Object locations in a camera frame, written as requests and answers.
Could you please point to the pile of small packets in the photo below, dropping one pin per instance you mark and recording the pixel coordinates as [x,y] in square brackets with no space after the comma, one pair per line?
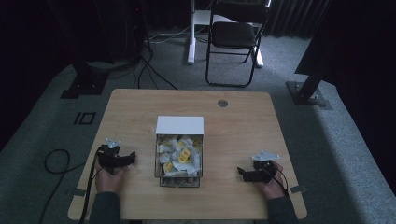
[179,155]

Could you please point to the grey tape strip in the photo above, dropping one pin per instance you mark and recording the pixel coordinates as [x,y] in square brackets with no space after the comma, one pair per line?
[298,188]

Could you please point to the black post with metal foot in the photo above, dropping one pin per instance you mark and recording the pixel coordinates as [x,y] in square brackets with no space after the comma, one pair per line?
[309,87]

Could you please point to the grey round table grommet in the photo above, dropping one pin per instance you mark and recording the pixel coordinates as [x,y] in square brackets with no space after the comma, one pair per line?
[222,103]

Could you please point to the white drawer cabinet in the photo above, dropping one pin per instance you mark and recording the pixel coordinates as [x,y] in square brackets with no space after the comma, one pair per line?
[180,125]

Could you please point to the person's left hand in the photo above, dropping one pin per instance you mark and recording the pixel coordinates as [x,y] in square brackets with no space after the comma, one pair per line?
[109,180]

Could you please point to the person's right hand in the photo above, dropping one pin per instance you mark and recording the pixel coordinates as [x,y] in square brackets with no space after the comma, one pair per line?
[274,186]

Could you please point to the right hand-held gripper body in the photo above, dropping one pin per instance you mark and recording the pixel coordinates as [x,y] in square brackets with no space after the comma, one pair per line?
[264,169]

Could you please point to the black stand with base plate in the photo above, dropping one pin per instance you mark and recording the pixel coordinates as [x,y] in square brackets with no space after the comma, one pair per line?
[85,81]

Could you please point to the black folding chair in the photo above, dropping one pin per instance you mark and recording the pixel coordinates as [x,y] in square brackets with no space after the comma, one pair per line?
[233,34]

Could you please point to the dark curtain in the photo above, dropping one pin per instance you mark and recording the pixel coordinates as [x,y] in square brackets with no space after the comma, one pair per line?
[292,15]

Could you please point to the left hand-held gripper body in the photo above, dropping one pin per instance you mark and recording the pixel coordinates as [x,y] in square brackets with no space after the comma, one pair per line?
[109,157]

